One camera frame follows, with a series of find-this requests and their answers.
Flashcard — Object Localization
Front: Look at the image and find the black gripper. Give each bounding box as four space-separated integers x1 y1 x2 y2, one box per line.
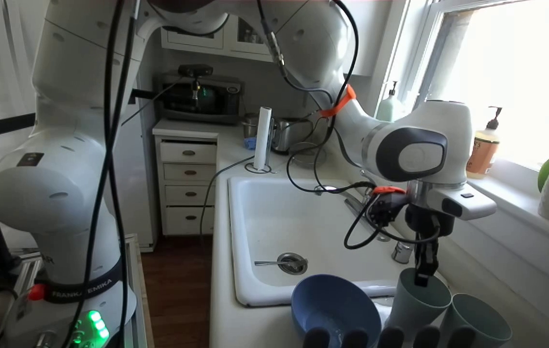
404 200 458 289

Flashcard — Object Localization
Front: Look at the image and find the teal plastic cup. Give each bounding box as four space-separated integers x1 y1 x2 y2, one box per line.
439 293 516 348
383 268 454 339

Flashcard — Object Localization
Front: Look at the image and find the blue plastic bowl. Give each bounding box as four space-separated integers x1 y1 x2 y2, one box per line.
290 273 385 348

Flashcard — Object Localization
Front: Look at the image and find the metal sink drain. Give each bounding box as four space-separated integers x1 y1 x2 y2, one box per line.
276 252 311 277

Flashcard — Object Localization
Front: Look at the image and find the white kitchen sink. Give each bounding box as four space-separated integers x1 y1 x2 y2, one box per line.
224 175 419 312

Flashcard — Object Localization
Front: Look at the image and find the chrome side sprayer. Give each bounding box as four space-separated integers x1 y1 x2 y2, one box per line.
389 240 416 268

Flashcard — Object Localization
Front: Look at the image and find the orange soap pump bottle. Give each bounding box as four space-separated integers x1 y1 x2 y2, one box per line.
464 105 505 181

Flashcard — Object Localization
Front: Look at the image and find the green soap pump bottle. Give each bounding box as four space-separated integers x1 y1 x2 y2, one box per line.
375 80 400 126

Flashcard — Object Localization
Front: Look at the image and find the metal kettle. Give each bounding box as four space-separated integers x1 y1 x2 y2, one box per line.
271 117 298 157

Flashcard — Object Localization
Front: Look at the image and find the white framed window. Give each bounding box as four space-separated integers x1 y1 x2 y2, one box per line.
379 0 549 252

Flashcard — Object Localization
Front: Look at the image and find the white drawer cabinet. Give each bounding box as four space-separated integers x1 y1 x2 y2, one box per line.
151 119 240 240

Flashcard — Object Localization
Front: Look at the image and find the black toaster oven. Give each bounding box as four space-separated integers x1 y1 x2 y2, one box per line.
153 72 245 128

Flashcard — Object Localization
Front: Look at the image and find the white glass door cabinet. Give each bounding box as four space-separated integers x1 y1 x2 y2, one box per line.
157 10 278 66

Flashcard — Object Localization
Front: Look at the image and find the green indicator light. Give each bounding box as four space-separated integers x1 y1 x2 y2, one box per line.
66 308 112 348

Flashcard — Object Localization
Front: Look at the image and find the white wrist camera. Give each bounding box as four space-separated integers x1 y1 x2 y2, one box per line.
423 182 499 223

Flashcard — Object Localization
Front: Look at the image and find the small orange cable clip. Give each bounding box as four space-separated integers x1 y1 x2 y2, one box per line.
371 184 410 198

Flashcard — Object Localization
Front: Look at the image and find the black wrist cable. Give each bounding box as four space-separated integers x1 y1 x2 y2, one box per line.
255 0 429 254

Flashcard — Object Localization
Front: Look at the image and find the grey power cord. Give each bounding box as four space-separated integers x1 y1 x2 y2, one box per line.
195 153 255 239

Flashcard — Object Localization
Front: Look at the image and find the black stereo camera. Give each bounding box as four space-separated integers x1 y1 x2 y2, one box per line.
176 63 216 82

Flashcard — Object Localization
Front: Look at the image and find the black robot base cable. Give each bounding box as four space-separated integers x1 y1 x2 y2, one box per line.
60 0 145 348

